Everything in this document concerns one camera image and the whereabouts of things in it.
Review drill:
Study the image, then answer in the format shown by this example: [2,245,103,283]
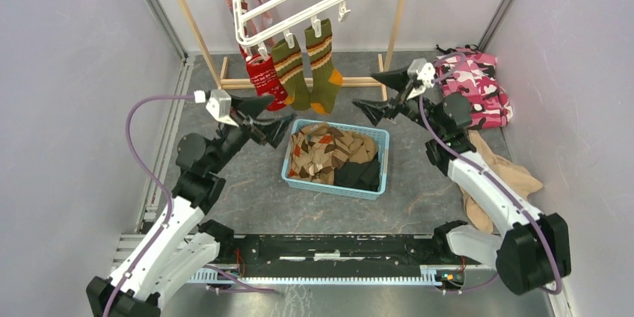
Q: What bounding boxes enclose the beige cloth on floor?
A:
[459,130,544,233]

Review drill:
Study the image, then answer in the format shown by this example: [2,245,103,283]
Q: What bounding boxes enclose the light blue plastic basket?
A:
[281,119,390,200]

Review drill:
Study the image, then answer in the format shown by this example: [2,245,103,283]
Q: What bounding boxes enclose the green striped sock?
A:
[271,34,310,111]
[304,19,343,114]

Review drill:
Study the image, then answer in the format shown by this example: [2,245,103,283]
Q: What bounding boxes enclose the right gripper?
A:
[353,64,444,137]

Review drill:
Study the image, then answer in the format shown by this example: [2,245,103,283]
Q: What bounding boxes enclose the wooden rack frame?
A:
[157,0,416,102]

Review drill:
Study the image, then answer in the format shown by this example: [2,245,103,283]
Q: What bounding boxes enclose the red snowflake sock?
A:
[245,55,288,111]

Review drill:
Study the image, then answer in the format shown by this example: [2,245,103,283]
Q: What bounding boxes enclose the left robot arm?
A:
[86,89,297,316]

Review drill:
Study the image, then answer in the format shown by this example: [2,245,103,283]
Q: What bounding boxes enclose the black garment in basket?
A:
[333,156,381,191]

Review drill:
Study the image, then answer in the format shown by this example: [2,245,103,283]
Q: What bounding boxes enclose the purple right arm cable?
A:
[418,53,564,296]

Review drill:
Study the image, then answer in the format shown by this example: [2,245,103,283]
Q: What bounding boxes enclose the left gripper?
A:
[209,94,297,173]

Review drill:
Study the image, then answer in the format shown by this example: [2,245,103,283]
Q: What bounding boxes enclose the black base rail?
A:
[212,234,476,278]

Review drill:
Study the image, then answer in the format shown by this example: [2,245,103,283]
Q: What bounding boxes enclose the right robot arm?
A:
[353,58,571,295]

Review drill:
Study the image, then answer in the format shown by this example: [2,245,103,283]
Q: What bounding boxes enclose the pink camouflage bag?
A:
[434,44,513,130]

